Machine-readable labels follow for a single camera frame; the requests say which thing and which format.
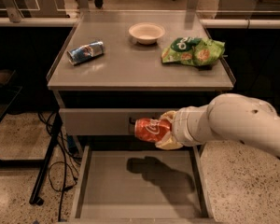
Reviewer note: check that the white paper bowl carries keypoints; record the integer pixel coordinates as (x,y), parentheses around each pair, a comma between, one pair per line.
(146,33)

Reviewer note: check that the open middle drawer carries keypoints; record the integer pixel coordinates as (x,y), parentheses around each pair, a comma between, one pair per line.
(141,187)

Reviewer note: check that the black stand leg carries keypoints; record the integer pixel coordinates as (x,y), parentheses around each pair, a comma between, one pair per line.
(55,129)

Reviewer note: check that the green chip bag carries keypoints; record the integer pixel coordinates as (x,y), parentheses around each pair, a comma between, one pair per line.
(193,51)

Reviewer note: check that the blue pepsi can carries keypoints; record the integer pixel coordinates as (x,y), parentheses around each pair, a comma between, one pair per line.
(86,52)

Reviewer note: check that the red coke can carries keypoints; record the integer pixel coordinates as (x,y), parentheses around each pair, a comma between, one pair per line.
(151,130)

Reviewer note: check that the dark side table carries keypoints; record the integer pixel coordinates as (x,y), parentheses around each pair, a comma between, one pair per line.
(8,90)

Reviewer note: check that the grey metal cabinet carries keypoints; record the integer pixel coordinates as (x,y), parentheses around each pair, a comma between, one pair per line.
(129,74)

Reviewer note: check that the black drawer handle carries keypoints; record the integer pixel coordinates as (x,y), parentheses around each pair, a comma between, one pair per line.
(132,120)

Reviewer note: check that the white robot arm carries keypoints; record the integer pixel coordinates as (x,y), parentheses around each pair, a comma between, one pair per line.
(230,117)

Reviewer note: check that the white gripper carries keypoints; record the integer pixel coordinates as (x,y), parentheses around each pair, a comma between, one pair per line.
(181,127)

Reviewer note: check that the closed top drawer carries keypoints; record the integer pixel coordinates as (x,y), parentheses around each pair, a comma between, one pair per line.
(105,121)

